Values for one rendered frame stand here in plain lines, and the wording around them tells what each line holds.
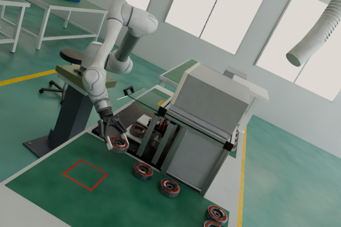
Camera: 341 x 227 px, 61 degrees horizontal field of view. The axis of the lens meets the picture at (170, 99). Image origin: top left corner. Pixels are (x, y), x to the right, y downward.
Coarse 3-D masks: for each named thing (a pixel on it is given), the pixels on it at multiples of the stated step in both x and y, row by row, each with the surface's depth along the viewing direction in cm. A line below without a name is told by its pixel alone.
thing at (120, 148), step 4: (116, 136) 158; (112, 140) 154; (116, 140) 157; (120, 140) 158; (124, 140) 158; (112, 144) 151; (116, 144) 153; (120, 144) 155; (124, 144) 154; (128, 144) 157; (112, 148) 150; (116, 148) 150; (120, 148) 150; (124, 148) 152; (116, 152) 150; (120, 152) 151; (124, 152) 153
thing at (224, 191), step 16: (64, 144) 152; (240, 144) 251; (240, 160) 223; (16, 176) 120; (224, 176) 191; (240, 176) 200; (0, 192) 111; (208, 192) 167; (224, 192) 174; (0, 208) 105; (16, 208) 107; (32, 208) 110; (224, 208) 160; (0, 224) 99; (16, 224) 102; (32, 224) 104; (48, 224) 107; (64, 224) 110
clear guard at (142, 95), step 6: (138, 90) 176; (144, 90) 181; (126, 96) 163; (132, 96) 164; (138, 96) 168; (144, 96) 171; (150, 96) 176; (156, 96) 180; (144, 102) 163; (150, 102) 167; (156, 102) 171; (156, 108) 163
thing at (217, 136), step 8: (168, 104) 162; (160, 112) 155; (168, 112) 154; (176, 112) 156; (184, 112) 161; (176, 120) 154; (184, 120) 153; (192, 120) 155; (200, 120) 160; (192, 128) 153; (200, 128) 151; (208, 128) 154; (216, 128) 159; (208, 136) 152; (216, 136) 150; (224, 136) 154; (232, 136) 158; (224, 144) 150; (232, 144) 149
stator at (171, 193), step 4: (164, 180) 154; (168, 180) 155; (160, 184) 150; (164, 184) 150; (168, 184) 153; (172, 184) 155; (176, 184) 154; (160, 188) 149; (164, 188) 148; (168, 188) 151; (172, 188) 152; (176, 188) 152; (164, 192) 147; (168, 192) 147; (172, 192) 147; (176, 192) 149; (168, 196) 148; (172, 196) 148; (176, 196) 150
